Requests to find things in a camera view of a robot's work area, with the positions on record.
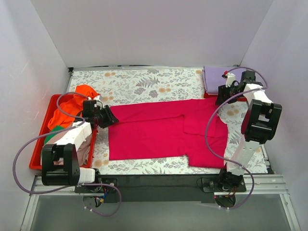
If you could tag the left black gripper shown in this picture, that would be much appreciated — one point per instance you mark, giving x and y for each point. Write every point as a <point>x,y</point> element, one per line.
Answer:
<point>109,117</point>

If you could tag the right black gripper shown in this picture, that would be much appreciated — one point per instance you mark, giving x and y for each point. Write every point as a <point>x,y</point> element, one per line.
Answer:
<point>221,94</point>

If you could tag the magenta t-shirt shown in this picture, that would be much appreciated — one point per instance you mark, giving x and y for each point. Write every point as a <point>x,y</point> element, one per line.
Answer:
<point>169,129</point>

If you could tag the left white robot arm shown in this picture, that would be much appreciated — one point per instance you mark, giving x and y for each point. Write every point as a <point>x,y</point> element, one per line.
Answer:
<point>60,165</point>

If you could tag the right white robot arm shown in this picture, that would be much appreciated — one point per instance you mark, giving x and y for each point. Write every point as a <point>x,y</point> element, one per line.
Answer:
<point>259,126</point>

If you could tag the folded red t-shirt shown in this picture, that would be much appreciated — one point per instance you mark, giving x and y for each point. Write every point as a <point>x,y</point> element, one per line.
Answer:
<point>206,95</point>

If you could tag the folded lavender t-shirt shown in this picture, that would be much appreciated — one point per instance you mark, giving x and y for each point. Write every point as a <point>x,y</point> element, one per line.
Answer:
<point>212,77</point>

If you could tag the orange t-shirt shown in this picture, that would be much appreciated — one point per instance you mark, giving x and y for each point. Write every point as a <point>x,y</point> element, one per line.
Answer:
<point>72,106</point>

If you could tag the beige pink t-shirt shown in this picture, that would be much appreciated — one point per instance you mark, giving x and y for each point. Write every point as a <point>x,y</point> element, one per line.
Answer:
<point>82,152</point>

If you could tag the green t-shirt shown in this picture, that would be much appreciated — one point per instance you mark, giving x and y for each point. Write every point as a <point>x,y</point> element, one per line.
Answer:
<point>52,134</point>

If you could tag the red plastic bin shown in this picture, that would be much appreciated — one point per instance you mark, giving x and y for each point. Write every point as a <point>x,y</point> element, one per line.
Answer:
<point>35,159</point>

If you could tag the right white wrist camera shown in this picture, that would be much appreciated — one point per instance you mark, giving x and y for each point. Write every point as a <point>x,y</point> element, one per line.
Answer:
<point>230,78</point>

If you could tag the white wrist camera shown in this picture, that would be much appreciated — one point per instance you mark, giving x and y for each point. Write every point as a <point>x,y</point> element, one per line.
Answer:
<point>230,78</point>
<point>99,100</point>

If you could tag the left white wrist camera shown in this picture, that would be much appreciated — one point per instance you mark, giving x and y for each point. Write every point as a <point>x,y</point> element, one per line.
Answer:
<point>99,100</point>

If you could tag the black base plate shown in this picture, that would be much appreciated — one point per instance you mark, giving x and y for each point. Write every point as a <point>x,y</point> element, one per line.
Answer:
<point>154,187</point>

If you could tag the aluminium frame rail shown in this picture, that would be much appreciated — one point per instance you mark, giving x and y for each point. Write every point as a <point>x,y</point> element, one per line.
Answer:
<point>264,206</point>

